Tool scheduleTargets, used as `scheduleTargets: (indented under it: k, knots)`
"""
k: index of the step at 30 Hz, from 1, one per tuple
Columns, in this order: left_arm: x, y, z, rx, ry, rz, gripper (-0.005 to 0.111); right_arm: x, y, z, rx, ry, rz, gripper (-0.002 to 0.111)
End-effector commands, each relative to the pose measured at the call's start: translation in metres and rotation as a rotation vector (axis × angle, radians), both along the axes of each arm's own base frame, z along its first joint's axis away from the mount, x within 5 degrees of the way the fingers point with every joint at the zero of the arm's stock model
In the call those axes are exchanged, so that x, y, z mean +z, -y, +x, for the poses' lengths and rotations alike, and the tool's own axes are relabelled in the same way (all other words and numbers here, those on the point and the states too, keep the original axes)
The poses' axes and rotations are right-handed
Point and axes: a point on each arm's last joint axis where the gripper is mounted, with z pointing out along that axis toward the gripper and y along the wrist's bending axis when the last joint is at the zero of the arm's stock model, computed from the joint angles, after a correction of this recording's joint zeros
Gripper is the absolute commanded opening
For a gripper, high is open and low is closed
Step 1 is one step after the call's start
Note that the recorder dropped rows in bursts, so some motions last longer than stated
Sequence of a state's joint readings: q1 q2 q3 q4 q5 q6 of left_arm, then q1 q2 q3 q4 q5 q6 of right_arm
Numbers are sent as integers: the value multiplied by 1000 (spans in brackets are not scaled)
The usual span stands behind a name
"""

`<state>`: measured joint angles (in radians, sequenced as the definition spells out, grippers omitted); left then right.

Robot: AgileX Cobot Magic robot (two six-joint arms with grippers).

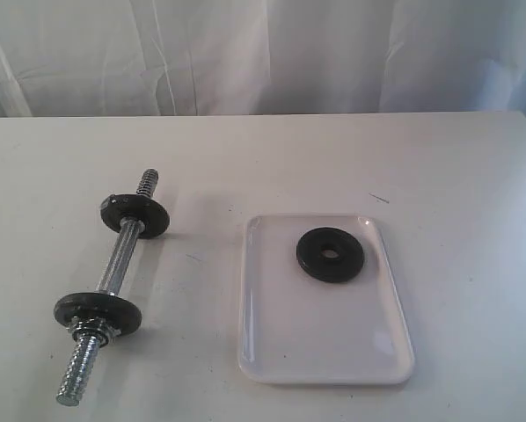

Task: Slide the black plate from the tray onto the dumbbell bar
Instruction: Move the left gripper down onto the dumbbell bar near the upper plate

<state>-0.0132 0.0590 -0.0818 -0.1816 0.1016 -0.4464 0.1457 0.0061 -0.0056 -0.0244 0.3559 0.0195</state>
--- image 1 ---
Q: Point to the black weight plate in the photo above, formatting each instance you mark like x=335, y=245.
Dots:
x=331, y=255
x=117, y=207
x=118, y=313

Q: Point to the chrome threaded dumbbell bar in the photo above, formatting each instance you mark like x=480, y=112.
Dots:
x=86, y=351

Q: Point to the white rectangular plastic tray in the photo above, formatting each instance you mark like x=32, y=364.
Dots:
x=294, y=330

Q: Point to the white backdrop curtain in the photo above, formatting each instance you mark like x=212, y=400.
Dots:
x=99, y=58

